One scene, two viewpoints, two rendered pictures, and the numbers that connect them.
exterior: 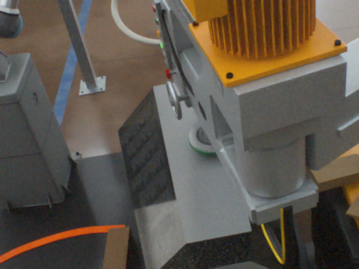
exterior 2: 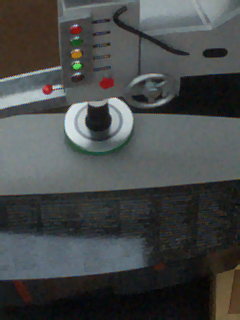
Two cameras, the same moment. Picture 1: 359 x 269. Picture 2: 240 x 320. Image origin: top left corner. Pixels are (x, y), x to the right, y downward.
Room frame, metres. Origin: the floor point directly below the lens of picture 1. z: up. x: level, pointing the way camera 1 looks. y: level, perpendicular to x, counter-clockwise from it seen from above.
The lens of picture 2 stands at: (1.75, 1.10, 2.58)
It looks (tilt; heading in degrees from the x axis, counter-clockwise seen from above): 57 degrees down; 267
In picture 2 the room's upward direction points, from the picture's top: straight up
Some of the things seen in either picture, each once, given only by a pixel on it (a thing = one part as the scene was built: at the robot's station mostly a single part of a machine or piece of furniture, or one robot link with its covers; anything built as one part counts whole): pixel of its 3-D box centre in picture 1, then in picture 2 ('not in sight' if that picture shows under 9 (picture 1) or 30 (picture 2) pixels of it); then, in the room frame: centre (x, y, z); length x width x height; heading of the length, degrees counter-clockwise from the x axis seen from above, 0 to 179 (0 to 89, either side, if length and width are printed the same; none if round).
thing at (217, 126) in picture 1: (233, 109); (225, 28); (1.36, -0.17, 1.30); 0.74 x 0.23 x 0.49; 9
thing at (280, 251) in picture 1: (274, 218); not in sight; (1.10, -0.23, 1.05); 0.23 x 0.03 x 0.32; 9
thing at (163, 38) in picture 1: (163, 32); (75, 50); (1.80, -0.01, 1.37); 0.08 x 0.03 x 0.28; 9
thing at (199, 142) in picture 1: (213, 134); (98, 121); (1.75, -0.13, 0.87); 0.21 x 0.21 x 0.01
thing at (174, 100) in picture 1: (183, 97); (148, 80); (1.61, -0.03, 1.19); 0.15 x 0.10 x 0.15; 9
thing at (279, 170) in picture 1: (269, 149); not in sight; (1.10, -0.23, 1.34); 0.19 x 0.19 x 0.20
